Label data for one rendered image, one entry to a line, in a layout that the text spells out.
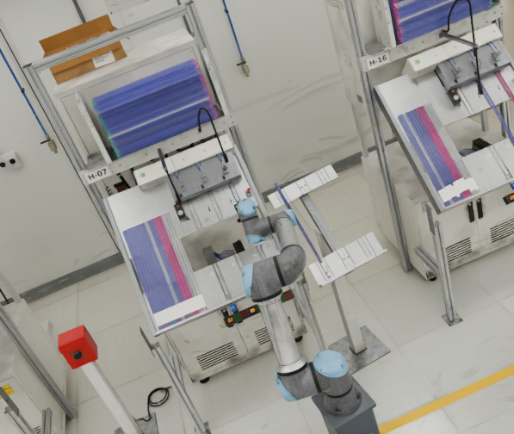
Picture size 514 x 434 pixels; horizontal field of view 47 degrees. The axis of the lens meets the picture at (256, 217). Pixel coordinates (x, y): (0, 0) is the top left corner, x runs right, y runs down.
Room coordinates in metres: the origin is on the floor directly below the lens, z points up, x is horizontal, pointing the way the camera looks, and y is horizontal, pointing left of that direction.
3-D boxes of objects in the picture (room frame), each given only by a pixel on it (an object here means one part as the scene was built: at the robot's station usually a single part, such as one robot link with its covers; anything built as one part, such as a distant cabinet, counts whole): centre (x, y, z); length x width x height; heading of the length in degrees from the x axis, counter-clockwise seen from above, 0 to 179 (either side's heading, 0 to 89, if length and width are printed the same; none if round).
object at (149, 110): (2.64, 0.26, 1.52); 0.51 x 0.13 x 0.27; 95
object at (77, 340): (2.22, 1.01, 0.39); 0.24 x 0.24 x 0.78; 5
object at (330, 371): (1.53, -0.06, 0.72); 0.13 x 0.12 x 0.14; 86
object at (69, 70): (2.92, 0.40, 1.82); 0.68 x 0.30 x 0.20; 95
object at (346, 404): (1.53, -0.07, 0.60); 0.15 x 0.15 x 0.10
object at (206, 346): (2.75, 0.33, 0.31); 0.70 x 0.65 x 0.62; 95
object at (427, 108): (2.70, -1.14, 0.65); 1.01 x 0.73 x 1.29; 5
